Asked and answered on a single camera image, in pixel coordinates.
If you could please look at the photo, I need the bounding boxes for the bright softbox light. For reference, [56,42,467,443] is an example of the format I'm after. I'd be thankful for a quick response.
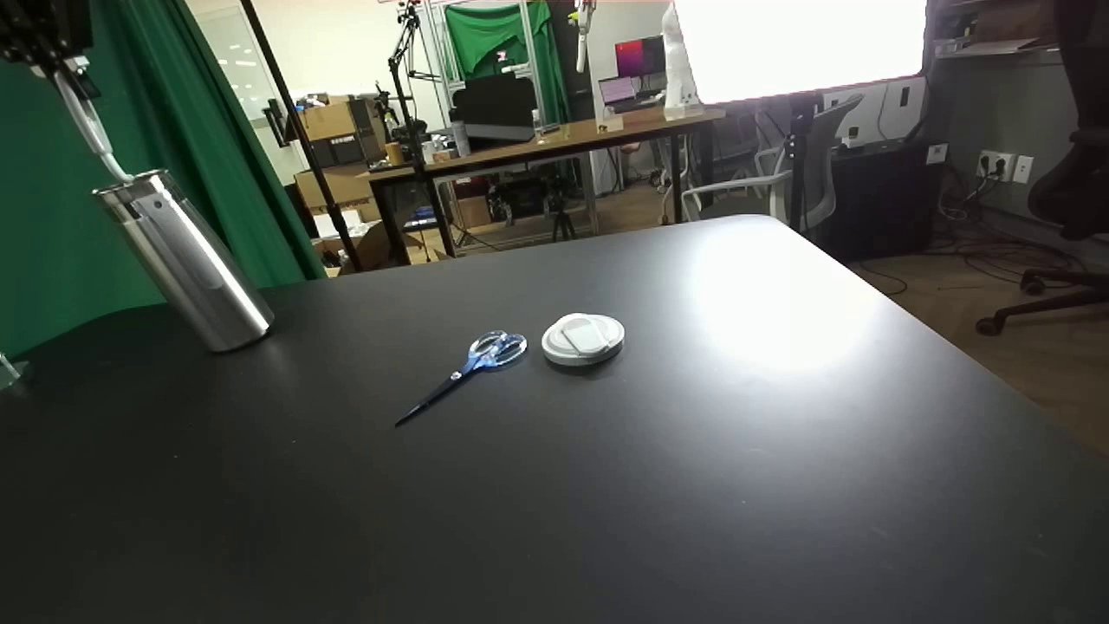
[672,0,932,112]

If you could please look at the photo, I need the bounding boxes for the monitor with pink screen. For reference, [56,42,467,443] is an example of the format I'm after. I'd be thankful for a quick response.
[611,33,672,83]

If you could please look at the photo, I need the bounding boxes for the grey office chair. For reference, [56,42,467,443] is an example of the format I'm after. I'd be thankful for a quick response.
[678,97,866,236]

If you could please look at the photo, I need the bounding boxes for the blue handled scissors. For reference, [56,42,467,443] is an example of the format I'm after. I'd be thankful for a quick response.
[392,328,533,430]

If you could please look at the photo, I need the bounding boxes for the wooden desk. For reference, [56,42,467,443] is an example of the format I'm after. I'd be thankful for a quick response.
[366,105,729,263]

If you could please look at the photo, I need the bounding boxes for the black cabinet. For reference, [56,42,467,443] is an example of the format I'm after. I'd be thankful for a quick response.
[827,137,938,261]

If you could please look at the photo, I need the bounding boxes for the white round lid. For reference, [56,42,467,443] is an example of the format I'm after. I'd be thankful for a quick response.
[538,309,632,376]

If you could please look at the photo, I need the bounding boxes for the black monitor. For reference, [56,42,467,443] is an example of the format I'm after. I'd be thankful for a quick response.
[446,72,541,149]

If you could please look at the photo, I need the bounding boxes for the black camera stand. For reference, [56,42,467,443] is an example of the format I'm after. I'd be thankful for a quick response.
[384,0,435,172]

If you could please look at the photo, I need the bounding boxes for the black curtain stand pole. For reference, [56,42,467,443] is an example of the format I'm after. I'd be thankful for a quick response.
[238,0,362,278]

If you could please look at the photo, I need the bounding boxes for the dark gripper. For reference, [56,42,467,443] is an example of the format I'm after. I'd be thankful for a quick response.
[0,0,98,81]

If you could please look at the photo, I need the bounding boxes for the cardboard box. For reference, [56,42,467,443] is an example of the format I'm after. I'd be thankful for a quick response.
[290,97,392,172]

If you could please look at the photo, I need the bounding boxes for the small green screen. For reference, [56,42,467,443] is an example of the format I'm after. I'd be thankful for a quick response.
[444,0,548,81]

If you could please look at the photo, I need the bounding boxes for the black office chair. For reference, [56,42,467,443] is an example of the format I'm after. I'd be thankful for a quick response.
[973,0,1109,339]

